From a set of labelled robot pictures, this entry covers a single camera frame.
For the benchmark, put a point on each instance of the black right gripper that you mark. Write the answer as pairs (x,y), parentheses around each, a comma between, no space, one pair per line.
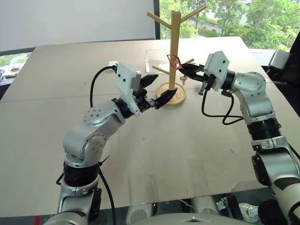
(208,82)

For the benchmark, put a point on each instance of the white roller screen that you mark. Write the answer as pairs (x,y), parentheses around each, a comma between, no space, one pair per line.
(77,21)

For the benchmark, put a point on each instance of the dark rounded shape under table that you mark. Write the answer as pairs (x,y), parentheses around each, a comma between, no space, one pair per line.
(269,212)

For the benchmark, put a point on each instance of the white sneaker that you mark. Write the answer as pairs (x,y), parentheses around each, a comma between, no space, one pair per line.
(249,212)

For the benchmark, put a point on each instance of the metal bracket under table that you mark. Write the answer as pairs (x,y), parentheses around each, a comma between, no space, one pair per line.
(226,206)

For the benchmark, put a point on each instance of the black office chair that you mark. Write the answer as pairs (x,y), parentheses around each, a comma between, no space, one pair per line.
(283,68)

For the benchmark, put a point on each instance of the clear plastic box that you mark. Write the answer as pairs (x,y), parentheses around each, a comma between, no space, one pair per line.
(150,63)

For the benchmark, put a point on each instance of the wooden tree stand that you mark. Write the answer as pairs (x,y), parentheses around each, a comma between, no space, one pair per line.
(174,47)

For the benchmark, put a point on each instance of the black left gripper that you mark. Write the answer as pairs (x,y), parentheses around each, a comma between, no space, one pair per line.
(143,100)

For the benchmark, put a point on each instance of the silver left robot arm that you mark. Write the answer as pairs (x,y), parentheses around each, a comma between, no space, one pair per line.
(93,140)

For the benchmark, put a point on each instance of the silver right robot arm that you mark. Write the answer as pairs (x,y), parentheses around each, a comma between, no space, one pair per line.
(257,98)

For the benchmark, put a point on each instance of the white cylinder under table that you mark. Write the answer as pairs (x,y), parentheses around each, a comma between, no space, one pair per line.
(139,214)
(206,205)

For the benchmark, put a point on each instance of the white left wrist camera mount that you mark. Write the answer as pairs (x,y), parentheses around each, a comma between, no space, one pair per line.
(125,79)

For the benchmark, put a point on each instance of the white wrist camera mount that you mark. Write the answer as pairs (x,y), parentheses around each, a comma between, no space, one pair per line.
(125,79)
(216,66)

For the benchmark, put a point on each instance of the clutter on background desk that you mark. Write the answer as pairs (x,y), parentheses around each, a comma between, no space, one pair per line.
(10,71)

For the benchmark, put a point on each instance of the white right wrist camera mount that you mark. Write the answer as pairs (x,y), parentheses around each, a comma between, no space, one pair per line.
(216,66)

